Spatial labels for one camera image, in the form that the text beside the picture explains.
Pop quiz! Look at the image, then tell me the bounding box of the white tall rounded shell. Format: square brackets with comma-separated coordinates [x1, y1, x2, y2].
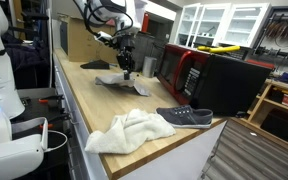
[0, 0, 27, 120]

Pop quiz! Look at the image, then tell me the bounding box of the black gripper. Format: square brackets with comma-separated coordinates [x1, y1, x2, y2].
[116, 34, 136, 81]

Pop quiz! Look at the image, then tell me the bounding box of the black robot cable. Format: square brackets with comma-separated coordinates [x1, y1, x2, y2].
[82, 0, 135, 38]

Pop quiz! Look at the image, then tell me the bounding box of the white rounded device purple light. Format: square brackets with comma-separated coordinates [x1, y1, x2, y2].
[0, 99, 50, 180]

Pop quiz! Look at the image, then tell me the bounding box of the black wedge block with holes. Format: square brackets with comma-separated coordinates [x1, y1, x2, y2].
[79, 59, 111, 70]

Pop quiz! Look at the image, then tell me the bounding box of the dark grey sneaker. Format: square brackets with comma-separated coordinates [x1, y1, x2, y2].
[155, 104, 214, 130]

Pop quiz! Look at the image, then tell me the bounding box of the white glass door wall cabinet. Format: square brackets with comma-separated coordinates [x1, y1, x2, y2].
[174, 2, 272, 50]

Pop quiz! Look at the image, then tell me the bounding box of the red cylinder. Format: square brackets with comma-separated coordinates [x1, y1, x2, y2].
[140, 12, 150, 34]

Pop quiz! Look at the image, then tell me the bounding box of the black clamp with orange grip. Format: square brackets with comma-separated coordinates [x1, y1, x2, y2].
[38, 113, 72, 131]
[38, 94, 65, 105]

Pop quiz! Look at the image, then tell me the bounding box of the black wall tool rack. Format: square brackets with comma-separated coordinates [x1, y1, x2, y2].
[252, 5, 288, 68]

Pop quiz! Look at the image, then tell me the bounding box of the grey ribbed cloth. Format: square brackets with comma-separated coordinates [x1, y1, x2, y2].
[94, 72, 151, 98]

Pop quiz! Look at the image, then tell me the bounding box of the red and black microwave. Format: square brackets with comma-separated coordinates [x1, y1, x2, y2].
[156, 43, 274, 118]

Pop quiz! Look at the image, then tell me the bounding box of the wooden shelf unit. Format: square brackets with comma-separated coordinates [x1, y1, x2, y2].
[232, 78, 288, 153]

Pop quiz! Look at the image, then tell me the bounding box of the large cardboard box dark label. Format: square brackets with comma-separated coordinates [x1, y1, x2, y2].
[59, 15, 120, 64]

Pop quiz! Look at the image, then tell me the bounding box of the grey metal cylinder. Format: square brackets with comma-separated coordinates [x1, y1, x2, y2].
[141, 55, 158, 79]

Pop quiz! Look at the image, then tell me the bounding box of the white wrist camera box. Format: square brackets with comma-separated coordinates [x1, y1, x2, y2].
[95, 30, 114, 43]

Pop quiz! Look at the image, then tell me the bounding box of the white cable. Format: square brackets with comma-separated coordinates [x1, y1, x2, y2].
[43, 129, 69, 154]

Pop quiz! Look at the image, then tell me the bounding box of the yellow banana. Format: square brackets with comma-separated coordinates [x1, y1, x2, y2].
[197, 44, 242, 55]

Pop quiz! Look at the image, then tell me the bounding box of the white fluffy towel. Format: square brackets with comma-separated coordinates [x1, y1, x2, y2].
[84, 108, 177, 155]

